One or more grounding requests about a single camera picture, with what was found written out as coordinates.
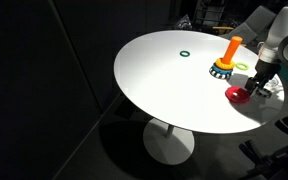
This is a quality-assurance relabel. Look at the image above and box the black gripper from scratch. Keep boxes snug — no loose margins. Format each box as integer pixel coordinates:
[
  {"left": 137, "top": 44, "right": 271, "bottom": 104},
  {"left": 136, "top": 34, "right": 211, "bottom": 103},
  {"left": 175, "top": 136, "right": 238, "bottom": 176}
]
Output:
[{"left": 244, "top": 60, "right": 281, "bottom": 96}]

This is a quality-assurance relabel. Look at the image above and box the red ring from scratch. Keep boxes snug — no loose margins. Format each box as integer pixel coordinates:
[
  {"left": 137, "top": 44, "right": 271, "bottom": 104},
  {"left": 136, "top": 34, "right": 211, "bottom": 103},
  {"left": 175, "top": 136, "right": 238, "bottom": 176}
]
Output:
[{"left": 224, "top": 86, "right": 252, "bottom": 105}]

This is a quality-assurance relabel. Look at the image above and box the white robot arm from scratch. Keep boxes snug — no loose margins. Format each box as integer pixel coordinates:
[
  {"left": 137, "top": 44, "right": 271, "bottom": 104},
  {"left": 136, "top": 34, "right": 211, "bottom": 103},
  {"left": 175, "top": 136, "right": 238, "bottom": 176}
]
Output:
[{"left": 244, "top": 5, "right": 288, "bottom": 94}]

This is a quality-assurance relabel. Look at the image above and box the black and purple equipment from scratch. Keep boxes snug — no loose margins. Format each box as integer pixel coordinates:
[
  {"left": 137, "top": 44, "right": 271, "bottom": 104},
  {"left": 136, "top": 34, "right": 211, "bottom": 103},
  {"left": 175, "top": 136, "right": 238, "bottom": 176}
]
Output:
[{"left": 238, "top": 116, "right": 288, "bottom": 180}]

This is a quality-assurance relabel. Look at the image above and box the lime green ring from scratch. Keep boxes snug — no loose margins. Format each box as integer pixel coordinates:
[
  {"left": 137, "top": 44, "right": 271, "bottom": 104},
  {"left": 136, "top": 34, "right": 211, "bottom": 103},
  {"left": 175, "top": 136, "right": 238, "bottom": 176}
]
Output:
[{"left": 234, "top": 62, "right": 250, "bottom": 72}]

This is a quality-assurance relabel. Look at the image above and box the orange ring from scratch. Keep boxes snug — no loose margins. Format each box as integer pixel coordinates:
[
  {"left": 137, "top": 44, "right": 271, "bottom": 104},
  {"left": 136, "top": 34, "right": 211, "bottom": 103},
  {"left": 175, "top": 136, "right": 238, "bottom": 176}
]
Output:
[{"left": 215, "top": 57, "right": 236, "bottom": 71}]

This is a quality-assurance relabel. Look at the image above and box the black and white base ring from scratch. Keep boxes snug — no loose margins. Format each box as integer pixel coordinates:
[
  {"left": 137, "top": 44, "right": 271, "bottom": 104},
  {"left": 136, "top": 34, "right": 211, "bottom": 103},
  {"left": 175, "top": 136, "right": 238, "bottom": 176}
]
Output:
[{"left": 208, "top": 65, "right": 233, "bottom": 81}]

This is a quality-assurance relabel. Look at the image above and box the blue ring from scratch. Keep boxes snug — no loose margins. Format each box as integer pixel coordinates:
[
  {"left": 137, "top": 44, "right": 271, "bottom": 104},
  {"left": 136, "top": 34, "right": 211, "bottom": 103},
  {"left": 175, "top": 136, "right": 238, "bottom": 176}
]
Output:
[{"left": 211, "top": 64, "right": 234, "bottom": 76}]

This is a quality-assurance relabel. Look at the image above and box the orange ring toss peg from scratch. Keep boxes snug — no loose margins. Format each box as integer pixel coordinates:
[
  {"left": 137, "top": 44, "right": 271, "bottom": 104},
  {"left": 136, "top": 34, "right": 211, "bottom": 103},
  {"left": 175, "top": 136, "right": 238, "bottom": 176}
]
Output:
[{"left": 221, "top": 36, "right": 243, "bottom": 65}]

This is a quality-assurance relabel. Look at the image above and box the white round pedestal table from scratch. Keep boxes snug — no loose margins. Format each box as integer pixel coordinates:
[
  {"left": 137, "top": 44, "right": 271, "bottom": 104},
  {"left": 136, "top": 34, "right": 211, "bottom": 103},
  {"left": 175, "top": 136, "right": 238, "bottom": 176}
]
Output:
[{"left": 114, "top": 30, "right": 284, "bottom": 165}]

